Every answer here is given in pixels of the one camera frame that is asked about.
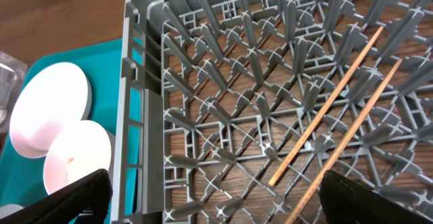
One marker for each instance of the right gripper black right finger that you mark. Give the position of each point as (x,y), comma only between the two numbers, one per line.
(345,201)

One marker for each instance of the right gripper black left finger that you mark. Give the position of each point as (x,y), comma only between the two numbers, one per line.
(90,196)

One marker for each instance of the white cup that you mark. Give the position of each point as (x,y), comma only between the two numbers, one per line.
(79,149)

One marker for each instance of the wooden chopstick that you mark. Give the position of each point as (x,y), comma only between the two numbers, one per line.
(299,144)
(343,143)

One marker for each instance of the grey dishwasher rack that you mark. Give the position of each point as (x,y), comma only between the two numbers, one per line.
(214,94)

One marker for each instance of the teal serving tray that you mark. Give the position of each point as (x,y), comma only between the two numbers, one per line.
(22,178)

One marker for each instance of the grey bowl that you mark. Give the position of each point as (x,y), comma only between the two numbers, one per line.
(9,209)

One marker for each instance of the clear plastic bin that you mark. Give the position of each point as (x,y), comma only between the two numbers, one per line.
(13,72)

